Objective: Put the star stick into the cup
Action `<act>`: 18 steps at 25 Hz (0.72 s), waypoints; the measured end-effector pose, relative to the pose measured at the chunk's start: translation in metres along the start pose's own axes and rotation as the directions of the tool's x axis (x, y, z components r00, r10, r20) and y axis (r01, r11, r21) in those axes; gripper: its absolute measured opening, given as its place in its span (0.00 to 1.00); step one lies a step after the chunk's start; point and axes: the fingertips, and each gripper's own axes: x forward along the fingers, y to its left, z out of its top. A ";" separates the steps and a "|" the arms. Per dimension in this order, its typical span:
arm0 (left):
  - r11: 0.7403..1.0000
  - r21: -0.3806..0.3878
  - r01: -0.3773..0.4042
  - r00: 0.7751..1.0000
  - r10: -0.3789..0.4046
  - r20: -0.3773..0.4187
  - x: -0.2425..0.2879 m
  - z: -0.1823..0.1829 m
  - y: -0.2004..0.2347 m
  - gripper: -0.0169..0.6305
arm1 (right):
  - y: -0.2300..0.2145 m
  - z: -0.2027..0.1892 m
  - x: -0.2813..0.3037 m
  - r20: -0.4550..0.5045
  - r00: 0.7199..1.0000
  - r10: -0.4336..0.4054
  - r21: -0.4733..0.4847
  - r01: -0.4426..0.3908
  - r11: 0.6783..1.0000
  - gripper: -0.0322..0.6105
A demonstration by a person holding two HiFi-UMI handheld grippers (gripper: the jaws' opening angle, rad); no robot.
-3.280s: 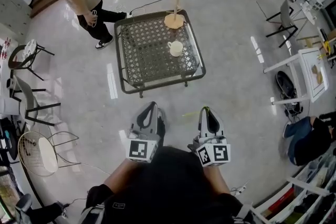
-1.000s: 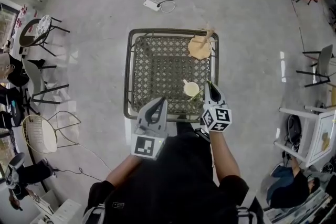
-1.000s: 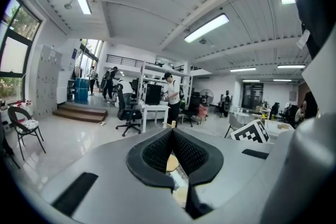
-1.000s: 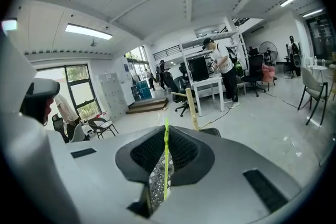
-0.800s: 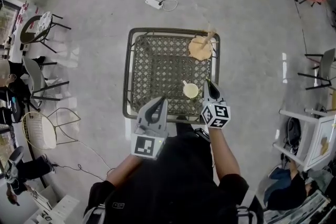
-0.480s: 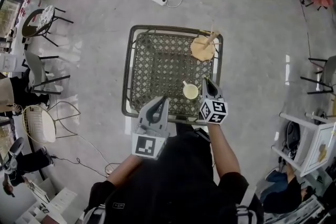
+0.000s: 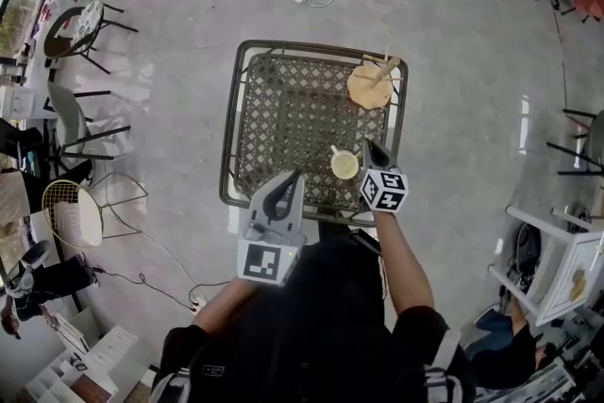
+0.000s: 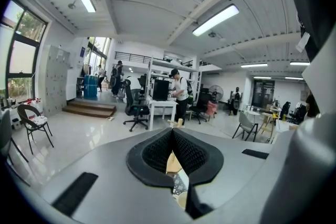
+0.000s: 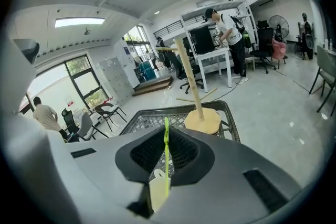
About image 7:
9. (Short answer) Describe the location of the tangle of cables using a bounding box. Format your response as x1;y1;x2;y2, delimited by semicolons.
499;266;537;303

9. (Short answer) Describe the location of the white square table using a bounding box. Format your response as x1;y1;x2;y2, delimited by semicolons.
488;205;604;327

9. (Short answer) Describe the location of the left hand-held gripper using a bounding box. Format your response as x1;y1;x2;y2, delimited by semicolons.
235;169;308;288

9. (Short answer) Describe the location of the black framed window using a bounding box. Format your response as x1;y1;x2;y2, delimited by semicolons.
0;0;48;60

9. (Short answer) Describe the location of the white wire chair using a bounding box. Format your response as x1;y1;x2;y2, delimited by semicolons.
42;172;150;250

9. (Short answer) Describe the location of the white seat cushion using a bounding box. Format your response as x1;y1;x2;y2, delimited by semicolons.
76;187;105;248

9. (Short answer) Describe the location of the black cable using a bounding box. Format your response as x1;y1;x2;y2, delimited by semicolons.
92;266;195;311

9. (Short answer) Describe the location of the dark lattice metal table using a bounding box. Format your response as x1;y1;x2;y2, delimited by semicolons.
219;40;410;227

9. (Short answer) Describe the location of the grey shoulder strap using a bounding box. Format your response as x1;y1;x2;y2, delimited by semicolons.
423;327;466;403
150;370;193;403

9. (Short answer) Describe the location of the black round floor device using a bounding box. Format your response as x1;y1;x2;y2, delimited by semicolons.
513;221;544;273

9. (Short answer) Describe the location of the person's right forearm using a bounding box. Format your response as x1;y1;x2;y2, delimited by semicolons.
374;210;436;318

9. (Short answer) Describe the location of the white shelf unit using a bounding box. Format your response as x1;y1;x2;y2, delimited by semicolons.
466;358;604;403
25;306;155;403

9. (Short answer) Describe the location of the person's left forearm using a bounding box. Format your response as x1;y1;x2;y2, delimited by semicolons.
192;277;260;337

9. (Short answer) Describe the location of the person's black clothing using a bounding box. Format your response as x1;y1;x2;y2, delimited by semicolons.
158;221;476;403

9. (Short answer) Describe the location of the pink chair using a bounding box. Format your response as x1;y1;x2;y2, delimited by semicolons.
568;0;604;23

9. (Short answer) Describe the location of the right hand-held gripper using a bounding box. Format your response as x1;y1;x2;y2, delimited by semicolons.
359;137;409;214

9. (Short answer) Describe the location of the cream cup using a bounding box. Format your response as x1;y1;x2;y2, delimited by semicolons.
328;144;362;181

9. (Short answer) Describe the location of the black chair with patterned cushion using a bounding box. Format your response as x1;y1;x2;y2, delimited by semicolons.
44;0;140;76

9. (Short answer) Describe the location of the wooden peg stand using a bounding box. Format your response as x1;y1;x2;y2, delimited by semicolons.
346;45;407;110

